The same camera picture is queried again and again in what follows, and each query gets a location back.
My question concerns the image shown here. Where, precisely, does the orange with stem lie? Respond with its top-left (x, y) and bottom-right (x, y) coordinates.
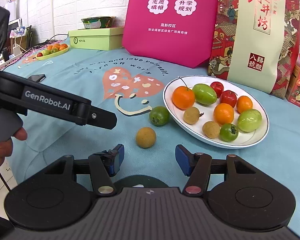
top-left (172, 77), bottom-right (196, 110)

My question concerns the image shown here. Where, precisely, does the light green shoe box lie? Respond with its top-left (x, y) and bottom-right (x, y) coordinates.
top-left (69, 27), bottom-right (124, 51)

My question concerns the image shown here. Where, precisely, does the red tomato fruit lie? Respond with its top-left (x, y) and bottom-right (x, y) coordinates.
top-left (210, 81), bottom-right (224, 98)

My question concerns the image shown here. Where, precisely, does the orange tangerine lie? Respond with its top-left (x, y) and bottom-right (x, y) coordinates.
top-left (213, 103), bottom-right (234, 126)

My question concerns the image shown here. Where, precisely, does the brown longan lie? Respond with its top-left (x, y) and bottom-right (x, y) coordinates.
top-left (136, 127), bottom-right (157, 148)
top-left (183, 107), bottom-right (204, 125)
top-left (202, 121), bottom-right (221, 139)

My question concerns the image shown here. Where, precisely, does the magenta tote bag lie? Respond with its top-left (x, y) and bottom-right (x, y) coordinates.
top-left (122, 0), bottom-right (217, 68)

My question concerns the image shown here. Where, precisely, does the yellow fruit tray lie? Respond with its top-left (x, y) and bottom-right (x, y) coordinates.
top-left (36, 43), bottom-right (69, 61)

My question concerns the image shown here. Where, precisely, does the large green oval fruit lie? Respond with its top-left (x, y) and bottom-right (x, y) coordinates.
top-left (192, 83), bottom-right (217, 105)

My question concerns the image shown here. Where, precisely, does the green instant noodle bowl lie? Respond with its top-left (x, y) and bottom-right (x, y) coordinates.
top-left (81, 16), bottom-right (115, 29)

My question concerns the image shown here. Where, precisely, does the small orange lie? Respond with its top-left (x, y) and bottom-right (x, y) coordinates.
top-left (236, 96), bottom-right (253, 114)

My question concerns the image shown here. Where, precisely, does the black smartphone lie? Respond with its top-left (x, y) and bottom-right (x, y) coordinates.
top-left (27, 74), bottom-right (46, 83)

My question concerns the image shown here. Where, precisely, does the red apple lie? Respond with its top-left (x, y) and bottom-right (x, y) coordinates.
top-left (219, 90), bottom-right (237, 108)

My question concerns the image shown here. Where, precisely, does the white ceramic plate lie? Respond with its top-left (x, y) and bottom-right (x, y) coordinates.
top-left (162, 75), bottom-right (271, 150)

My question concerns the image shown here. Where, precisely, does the light blue printed tablecloth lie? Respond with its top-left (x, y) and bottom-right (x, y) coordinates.
top-left (0, 37), bottom-right (300, 238)

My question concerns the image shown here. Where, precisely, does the person's left hand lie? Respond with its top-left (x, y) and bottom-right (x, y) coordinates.
top-left (0, 127), bottom-right (27, 166)

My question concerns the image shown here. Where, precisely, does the red patterned gift bag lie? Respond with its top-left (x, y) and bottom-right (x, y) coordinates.
top-left (207, 0), bottom-right (300, 99)

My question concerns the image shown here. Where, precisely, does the green round fruit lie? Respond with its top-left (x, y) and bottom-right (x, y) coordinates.
top-left (237, 109), bottom-right (262, 132)

